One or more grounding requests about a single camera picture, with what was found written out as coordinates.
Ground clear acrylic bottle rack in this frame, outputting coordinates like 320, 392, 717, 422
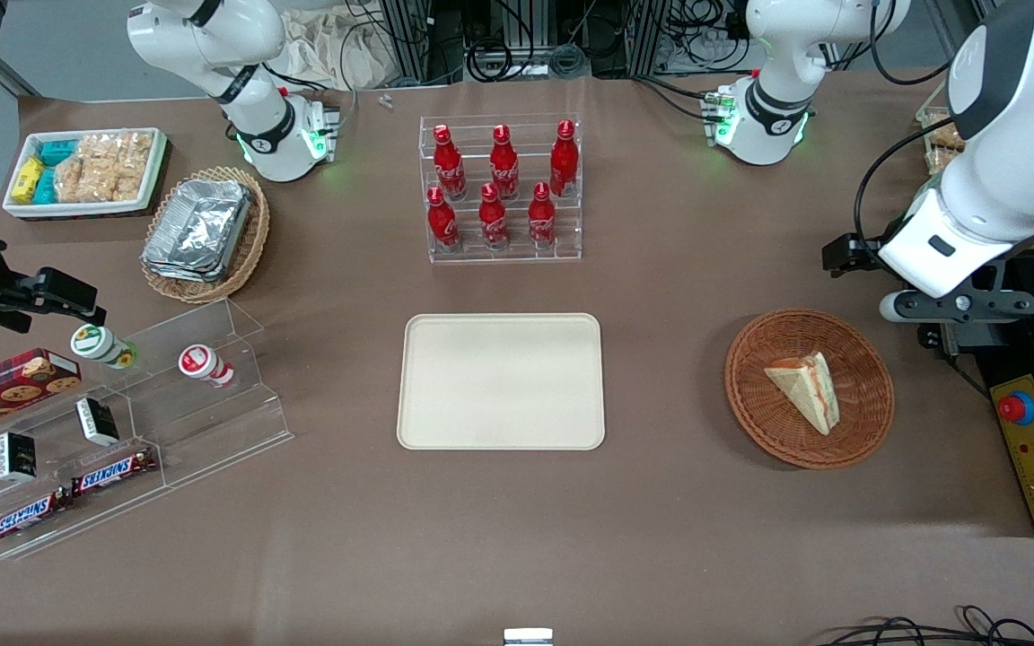
418, 114, 583, 265

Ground stacked aluminium foil containers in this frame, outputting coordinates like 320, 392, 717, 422
142, 178, 254, 284

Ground red cola bottle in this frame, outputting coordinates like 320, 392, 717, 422
528, 181, 558, 249
489, 125, 521, 200
478, 183, 511, 251
433, 124, 468, 201
549, 119, 580, 197
426, 186, 462, 254

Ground thin black bench cable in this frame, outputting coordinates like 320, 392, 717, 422
948, 352, 999, 403

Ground snickers chocolate bar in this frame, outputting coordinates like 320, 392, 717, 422
0, 489, 74, 547
72, 446, 160, 498

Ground clear box of snacks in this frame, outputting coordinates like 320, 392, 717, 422
916, 105, 968, 177

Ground black floor cables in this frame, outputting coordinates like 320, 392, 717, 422
836, 605, 1034, 646

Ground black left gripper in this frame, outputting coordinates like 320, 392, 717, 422
821, 231, 885, 279

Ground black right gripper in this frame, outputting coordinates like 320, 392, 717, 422
0, 220, 109, 327

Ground round brown wicker basket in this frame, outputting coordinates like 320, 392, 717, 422
724, 309, 896, 470

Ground red capped yogurt bottle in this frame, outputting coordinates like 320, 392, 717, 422
178, 345, 236, 389

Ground triangle sandwich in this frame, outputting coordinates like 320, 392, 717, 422
764, 351, 841, 437

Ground red tartan cookie box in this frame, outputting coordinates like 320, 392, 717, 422
0, 347, 83, 441

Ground clear acrylic stepped display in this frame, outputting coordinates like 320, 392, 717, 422
0, 298, 295, 563

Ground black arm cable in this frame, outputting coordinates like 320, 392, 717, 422
853, 117, 960, 266

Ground black side bench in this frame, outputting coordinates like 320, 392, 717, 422
937, 247, 1034, 539

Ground clear bag of crackers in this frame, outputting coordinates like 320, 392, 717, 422
54, 130, 155, 205

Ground beige rectangular serving tray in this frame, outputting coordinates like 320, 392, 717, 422
396, 313, 607, 451

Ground small black drink carton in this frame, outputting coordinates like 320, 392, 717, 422
74, 397, 121, 448
0, 432, 39, 485

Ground cream cloth bag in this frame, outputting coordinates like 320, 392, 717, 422
279, 7, 394, 92

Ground green capped yogurt bottle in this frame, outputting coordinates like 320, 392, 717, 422
69, 324, 137, 371

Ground light oval wicker basket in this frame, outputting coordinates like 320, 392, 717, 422
139, 166, 271, 305

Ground black background cable bundle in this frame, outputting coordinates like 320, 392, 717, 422
466, 31, 591, 83

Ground yellow snack packet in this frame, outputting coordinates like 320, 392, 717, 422
12, 156, 46, 201

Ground white rectangular snack tray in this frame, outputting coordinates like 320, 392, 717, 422
3, 127, 169, 220

